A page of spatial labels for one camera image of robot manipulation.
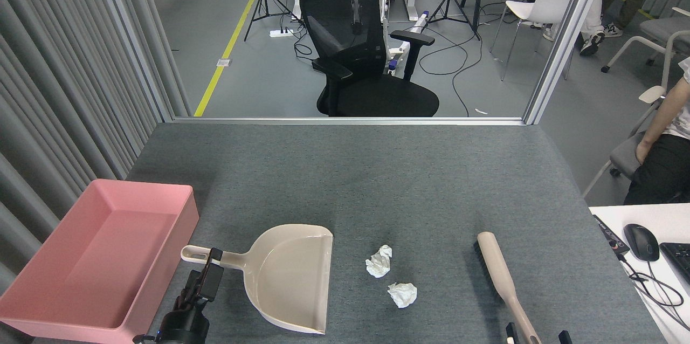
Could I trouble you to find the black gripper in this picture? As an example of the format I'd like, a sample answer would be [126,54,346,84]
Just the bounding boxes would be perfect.
[156,248,224,344]

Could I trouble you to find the beige hand brush black bristles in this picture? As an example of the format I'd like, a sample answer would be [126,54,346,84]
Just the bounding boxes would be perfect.
[473,232,542,344]

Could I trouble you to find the beige plastic dustpan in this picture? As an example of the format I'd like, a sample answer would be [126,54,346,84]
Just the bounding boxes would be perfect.
[181,224,334,335]

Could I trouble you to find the white paper ball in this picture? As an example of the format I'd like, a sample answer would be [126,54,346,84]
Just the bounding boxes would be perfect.
[365,245,393,279]
[387,282,418,309]

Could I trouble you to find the pink plastic bin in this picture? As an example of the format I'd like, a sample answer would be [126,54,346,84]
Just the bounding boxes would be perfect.
[0,178,200,344]

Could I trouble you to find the flat black device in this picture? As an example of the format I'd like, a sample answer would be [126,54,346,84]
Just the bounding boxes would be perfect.
[593,215,630,257]

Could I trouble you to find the black computer mouse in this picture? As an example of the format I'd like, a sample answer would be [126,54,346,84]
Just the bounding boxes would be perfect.
[623,224,660,262]

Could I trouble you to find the black keyboard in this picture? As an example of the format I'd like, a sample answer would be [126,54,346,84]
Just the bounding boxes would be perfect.
[659,242,690,283]

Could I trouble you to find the white side desk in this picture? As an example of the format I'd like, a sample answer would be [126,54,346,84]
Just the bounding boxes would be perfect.
[589,204,690,344]

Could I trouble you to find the grey curtain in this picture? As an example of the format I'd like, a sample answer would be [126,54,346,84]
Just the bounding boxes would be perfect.
[0,0,192,296]

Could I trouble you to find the black mesh office chair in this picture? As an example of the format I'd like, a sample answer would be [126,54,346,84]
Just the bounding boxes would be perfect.
[299,0,440,117]

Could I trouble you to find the white stand on wheels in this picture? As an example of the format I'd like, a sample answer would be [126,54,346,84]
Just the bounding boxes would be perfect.
[375,0,432,75]

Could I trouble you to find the white plastic chair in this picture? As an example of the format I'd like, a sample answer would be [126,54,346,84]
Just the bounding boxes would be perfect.
[489,0,578,81]

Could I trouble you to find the black desk cable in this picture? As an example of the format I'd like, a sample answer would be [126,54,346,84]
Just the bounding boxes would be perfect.
[617,252,690,331]

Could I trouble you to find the silver frame rail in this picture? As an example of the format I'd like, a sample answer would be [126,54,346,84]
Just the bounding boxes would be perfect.
[172,116,526,127]

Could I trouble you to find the black floor cable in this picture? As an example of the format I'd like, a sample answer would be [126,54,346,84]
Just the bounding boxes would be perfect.
[293,23,319,63]
[418,26,486,117]

